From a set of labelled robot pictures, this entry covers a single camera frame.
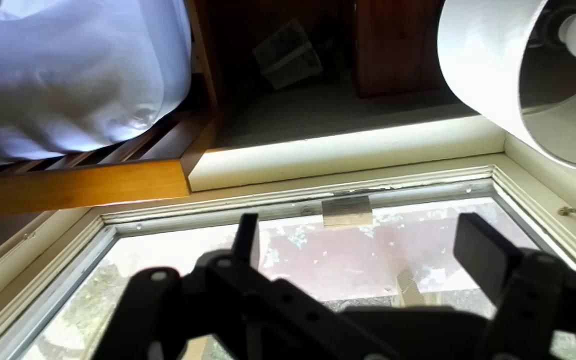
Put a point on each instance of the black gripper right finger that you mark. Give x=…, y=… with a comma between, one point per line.
x=487, y=254

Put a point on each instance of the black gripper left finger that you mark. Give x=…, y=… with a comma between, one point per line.
x=247, y=241

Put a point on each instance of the white lamp shade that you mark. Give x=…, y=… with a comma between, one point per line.
x=481, y=51

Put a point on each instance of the white pillow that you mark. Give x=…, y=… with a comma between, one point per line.
x=85, y=75

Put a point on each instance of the white window frame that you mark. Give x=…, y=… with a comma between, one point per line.
x=357, y=238

